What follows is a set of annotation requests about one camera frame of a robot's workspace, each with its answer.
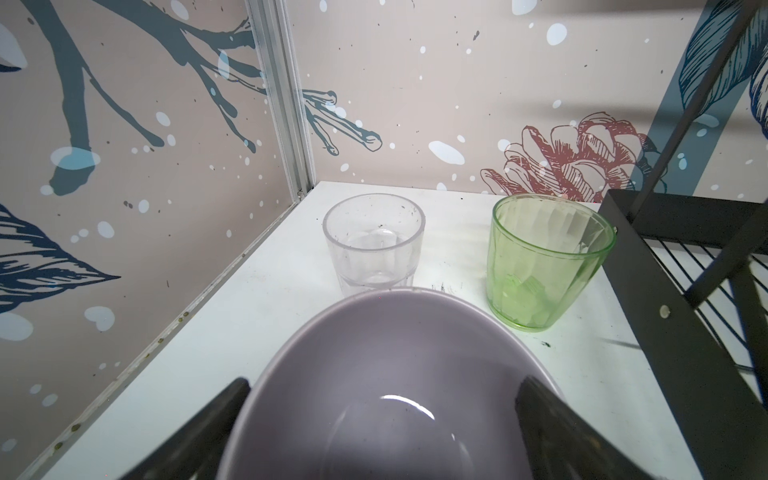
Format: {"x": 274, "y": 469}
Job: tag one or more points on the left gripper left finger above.
{"x": 196, "y": 449}

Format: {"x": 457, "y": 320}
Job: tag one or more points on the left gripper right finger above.
{"x": 561, "y": 445}

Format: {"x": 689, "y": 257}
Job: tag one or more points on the lilac ceramic bowl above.
{"x": 407, "y": 383}

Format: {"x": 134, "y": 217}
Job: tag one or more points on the green glass tumbler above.
{"x": 543, "y": 251}

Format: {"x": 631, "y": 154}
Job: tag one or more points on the clear glass tumbler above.
{"x": 375, "y": 241}

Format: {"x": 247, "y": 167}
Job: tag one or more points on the black two-tier dish rack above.
{"x": 681, "y": 268}

